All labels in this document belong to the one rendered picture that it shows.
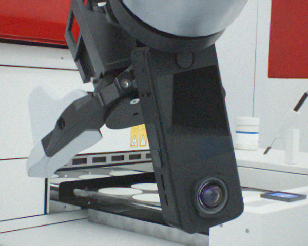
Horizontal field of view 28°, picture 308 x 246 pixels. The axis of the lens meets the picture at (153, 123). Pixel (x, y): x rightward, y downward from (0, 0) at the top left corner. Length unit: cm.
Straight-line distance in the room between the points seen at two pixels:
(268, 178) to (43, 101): 114
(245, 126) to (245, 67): 282
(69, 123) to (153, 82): 8
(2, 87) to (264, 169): 66
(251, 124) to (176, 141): 151
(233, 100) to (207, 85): 418
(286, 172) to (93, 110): 117
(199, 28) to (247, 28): 437
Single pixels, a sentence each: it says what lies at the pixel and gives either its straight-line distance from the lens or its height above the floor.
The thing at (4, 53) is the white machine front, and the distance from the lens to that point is 133.
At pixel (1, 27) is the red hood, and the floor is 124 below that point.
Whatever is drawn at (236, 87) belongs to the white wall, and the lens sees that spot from 457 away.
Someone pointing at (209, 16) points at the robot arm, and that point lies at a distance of 31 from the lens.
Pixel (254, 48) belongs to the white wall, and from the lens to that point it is 477.
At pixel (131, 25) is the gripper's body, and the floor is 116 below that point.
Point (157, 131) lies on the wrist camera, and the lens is 36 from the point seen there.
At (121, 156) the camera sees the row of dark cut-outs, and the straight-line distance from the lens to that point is 157.
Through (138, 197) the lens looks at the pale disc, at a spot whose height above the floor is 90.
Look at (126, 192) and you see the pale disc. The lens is 141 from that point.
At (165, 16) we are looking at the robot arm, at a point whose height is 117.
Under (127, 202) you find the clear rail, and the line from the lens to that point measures 130.
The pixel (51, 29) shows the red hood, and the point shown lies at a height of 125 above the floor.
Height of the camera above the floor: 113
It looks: 3 degrees down
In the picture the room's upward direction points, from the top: 2 degrees clockwise
